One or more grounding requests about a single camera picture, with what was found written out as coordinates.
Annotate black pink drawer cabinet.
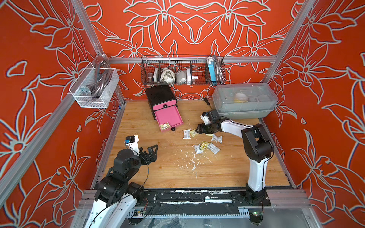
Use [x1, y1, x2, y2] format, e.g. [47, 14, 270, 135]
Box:
[145, 85, 177, 120]

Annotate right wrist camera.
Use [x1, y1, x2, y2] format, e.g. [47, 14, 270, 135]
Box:
[200, 112, 211, 125]

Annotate white cookie packet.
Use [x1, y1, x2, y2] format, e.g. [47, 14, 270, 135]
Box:
[211, 134, 223, 144]
[183, 129, 191, 140]
[193, 144, 203, 154]
[207, 143, 220, 154]

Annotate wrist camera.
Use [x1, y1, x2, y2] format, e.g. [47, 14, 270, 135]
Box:
[125, 135, 140, 155]
[200, 112, 211, 125]

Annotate green cookie packet large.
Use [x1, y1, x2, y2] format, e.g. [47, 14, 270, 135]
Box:
[160, 123, 171, 131]

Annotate grey plastic storage box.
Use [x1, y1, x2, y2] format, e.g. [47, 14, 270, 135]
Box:
[213, 83, 279, 119]

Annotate blue box in basket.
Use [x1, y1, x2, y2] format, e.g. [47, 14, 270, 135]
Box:
[207, 57, 217, 85]

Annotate black wire wall basket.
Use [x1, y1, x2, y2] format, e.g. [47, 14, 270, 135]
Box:
[141, 55, 226, 86]

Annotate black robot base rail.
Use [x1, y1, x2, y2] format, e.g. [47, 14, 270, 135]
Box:
[136, 187, 271, 216]

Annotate white cloth in basket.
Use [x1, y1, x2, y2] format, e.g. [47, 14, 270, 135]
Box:
[160, 68, 176, 83]

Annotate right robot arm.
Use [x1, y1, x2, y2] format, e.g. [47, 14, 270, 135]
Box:
[196, 109, 274, 205]

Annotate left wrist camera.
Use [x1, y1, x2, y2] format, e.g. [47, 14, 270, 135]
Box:
[125, 135, 140, 155]

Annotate clear plastic wall bin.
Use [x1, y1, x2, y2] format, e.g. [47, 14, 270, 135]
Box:
[69, 63, 119, 109]

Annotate green cookie packet small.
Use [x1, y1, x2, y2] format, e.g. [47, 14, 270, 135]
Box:
[199, 141, 211, 151]

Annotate pink top drawer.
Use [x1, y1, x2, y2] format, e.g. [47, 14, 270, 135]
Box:
[152, 100, 177, 111]

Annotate black handled screwdriver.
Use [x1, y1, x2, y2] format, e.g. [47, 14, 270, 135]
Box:
[203, 97, 212, 109]

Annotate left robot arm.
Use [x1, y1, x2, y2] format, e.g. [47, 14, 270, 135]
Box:
[84, 144, 158, 228]

